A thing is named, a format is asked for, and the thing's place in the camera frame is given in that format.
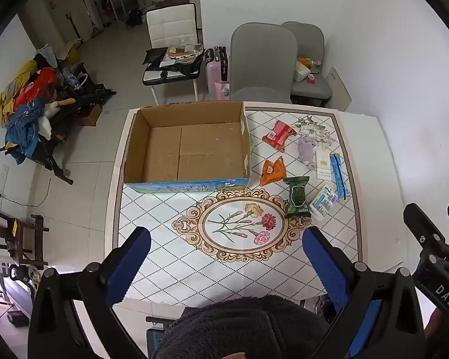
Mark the white plastic bag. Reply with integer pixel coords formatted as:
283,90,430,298
292,60,311,82

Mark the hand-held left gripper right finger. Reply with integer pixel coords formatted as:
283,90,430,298
302,226,427,359

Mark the white padded chair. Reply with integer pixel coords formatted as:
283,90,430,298
142,4,203,106

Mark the red cloth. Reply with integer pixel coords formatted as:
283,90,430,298
14,68,57,110

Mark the red snack packet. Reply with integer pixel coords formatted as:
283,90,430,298
262,120,297,153

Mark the floral printed tablecloth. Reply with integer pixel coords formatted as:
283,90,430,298
104,101,363,304

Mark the small brown cardboard box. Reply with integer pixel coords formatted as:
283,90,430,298
80,104,104,127

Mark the yellow cloth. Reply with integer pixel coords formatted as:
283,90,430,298
0,60,37,125

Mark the dark fleece clothing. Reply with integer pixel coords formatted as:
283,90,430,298
151,295,332,359

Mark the grey fabric chair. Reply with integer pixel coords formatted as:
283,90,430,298
230,23,298,104
282,22,332,107

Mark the green wet wipes packet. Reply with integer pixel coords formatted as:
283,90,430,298
283,176,311,219

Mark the silver floral packet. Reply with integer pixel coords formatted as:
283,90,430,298
294,115,336,147

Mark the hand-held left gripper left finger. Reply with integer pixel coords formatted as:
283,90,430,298
28,226,152,359

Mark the beige board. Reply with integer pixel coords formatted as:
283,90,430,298
325,66,353,112

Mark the blue garment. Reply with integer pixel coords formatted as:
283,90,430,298
4,99,46,165

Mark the black backpack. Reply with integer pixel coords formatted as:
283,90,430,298
126,9,145,29

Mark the small pink paper bag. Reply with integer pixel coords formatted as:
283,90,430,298
214,80,231,100

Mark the white flat carton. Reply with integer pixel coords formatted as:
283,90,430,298
316,150,332,180

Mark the white blue tissue packet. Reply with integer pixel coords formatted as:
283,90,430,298
307,181,339,221

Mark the white plush toy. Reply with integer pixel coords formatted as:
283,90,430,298
40,98,76,138

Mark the black folding rack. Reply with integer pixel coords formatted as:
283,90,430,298
0,63,116,185

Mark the pink suitcase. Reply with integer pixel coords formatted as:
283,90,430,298
205,46,231,100

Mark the orange triangular packet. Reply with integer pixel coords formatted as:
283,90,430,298
259,156,287,187

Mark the open cardboard box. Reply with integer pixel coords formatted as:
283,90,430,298
123,101,252,194

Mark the black bag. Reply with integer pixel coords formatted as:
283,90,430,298
142,48,205,75

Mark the black floor cable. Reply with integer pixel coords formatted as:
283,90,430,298
0,177,54,207

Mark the dark wooden chair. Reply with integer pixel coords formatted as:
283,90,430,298
0,202,50,270

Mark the long blue packet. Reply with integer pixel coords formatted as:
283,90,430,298
329,153,351,200

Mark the person's right forearm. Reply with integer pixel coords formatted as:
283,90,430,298
423,307,449,346

